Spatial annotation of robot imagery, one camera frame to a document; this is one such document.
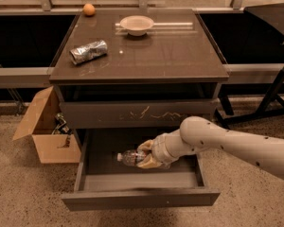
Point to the white bowl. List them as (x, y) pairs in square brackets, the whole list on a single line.
[(137, 25)]

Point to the black rolling stand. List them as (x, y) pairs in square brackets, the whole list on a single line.
[(272, 104)]

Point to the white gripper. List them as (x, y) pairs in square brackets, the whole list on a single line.
[(160, 148)]

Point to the orange fruit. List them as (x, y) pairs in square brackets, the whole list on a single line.
[(89, 10)]

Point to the closed scratched top drawer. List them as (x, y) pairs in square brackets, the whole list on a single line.
[(137, 114)]

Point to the items inside cardboard box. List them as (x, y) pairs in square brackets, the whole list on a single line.
[(61, 125)]

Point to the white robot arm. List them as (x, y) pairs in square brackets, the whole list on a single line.
[(197, 134)]

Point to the dark brown drawer cabinet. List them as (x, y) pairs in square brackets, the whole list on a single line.
[(173, 61)]

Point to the open middle drawer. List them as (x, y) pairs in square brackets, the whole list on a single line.
[(105, 183)]

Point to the crumpled silver foil bag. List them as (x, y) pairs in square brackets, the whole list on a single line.
[(88, 52)]

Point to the open cardboard box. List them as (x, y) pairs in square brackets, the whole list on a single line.
[(39, 122)]

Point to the clear plastic water bottle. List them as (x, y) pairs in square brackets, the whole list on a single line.
[(134, 156)]

